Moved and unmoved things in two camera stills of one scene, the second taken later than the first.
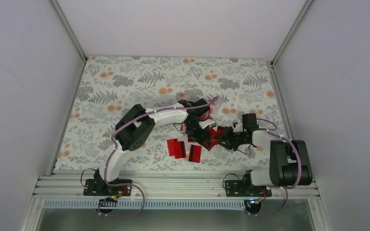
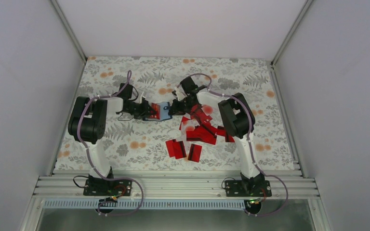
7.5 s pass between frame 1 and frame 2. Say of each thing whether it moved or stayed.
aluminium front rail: stayed
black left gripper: moved
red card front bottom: stayed
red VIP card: moved
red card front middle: stayed
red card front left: stayed
